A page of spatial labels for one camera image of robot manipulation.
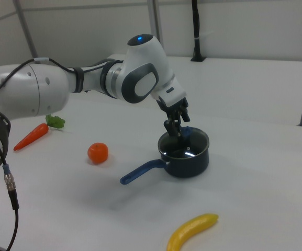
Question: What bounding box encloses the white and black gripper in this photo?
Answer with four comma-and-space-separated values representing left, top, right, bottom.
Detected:
152, 74, 191, 138

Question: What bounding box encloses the glass lid with blue knob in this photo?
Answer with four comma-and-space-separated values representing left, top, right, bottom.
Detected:
158, 125, 209, 159

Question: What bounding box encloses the dark blue saucepan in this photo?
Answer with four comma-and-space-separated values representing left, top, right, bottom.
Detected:
119, 128, 210, 185

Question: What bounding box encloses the orange toy mandarin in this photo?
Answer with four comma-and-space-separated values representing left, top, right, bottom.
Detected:
87, 142, 109, 165

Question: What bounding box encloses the yellow toy banana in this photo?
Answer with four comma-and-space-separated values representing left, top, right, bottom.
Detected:
166, 213, 219, 251

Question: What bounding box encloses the toy carrot with green leaves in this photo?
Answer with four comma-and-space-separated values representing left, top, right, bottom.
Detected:
13, 114, 66, 152

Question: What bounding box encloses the black camera pole with base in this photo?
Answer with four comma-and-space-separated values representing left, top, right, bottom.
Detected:
190, 0, 207, 62

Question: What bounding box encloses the grey metal partition post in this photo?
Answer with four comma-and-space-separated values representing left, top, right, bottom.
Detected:
147, 0, 167, 56
11, 0, 39, 59

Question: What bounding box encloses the black cable with metal connector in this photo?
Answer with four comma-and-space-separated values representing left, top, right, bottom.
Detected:
0, 56, 75, 251

